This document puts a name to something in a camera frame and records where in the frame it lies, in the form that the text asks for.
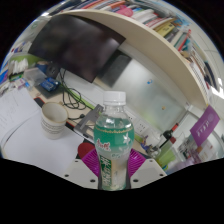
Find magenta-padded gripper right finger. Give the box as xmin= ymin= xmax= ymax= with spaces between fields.
xmin=128 ymin=148 xmax=168 ymax=189

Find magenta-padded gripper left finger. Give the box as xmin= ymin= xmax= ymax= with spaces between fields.
xmin=63 ymin=148 xmax=101 ymax=190

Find green-labelled plastic drink bottle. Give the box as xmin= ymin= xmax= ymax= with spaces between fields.
xmin=93 ymin=90 xmax=135 ymax=192

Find flat round red coaster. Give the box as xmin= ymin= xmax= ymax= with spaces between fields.
xmin=77 ymin=141 xmax=96 ymax=160

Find white ceramic jar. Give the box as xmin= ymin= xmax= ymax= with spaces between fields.
xmin=144 ymin=131 xmax=161 ymax=151

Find yellow-green clear bottle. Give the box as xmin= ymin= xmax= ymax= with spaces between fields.
xmin=156 ymin=139 xmax=178 ymax=168

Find grey metal laptop stand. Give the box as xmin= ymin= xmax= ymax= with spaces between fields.
xmin=73 ymin=103 xmax=104 ymax=141

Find blank white paper sheet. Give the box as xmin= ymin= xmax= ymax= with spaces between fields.
xmin=1 ymin=109 xmax=84 ymax=178

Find white paper cup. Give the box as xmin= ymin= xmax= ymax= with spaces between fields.
xmin=40 ymin=101 xmax=69 ymax=140

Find purple hanging pennant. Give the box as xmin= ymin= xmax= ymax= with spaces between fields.
xmin=189 ymin=105 xmax=221 ymax=148

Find blue electronics box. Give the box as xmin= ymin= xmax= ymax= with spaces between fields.
xmin=39 ymin=77 xmax=61 ymax=93

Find written white paper sheet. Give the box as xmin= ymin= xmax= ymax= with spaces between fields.
xmin=0 ymin=87 xmax=41 ymax=141

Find dark grey rectangular panel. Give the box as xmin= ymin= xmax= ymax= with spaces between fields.
xmin=98 ymin=49 xmax=133 ymax=88

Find clear plastic box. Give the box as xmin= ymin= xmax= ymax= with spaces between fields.
xmin=23 ymin=68 xmax=46 ymax=86

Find black computer monitor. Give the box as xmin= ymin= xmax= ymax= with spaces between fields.
xmin=28 ymin=13 xmax=127 ymax=84

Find white wall socket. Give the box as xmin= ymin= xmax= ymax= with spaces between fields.
xmin=135 ymin=120 xmax=150 ymax=135

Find frosted glass wall board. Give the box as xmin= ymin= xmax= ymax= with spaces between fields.
xmin=113 ymin=58 xmax=193 ymax=134

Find tangled black cables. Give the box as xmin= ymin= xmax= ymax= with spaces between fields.
xmin=59 ymin=68 xmax=88 ymax=121

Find beige wall shelf with books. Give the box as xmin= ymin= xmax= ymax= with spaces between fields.
xmin=43 ymin=0 xmax=224 ymax=111

